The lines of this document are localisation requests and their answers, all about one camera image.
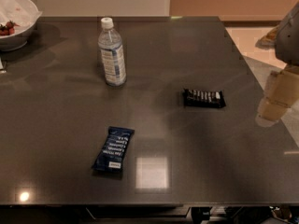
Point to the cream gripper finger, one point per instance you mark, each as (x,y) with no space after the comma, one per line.
(269,113)

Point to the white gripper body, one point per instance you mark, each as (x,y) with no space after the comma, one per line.
(288,44)

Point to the blue rxbar blueberry bar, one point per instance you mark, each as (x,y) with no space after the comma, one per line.
(112,153)

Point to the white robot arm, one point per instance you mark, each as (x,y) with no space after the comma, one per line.
(287,39)

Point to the black rxbar chocolate bar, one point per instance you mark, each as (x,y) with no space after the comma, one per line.
(208,99)

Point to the clear plastic water bottle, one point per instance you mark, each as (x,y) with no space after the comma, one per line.
(112,54)

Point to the white bowl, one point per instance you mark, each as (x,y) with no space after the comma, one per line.
(18,39)

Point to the red strawberries in bowl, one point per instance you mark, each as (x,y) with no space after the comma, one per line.
(8,28)

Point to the white napkin in bowl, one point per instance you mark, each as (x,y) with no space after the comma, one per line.
(23,12)

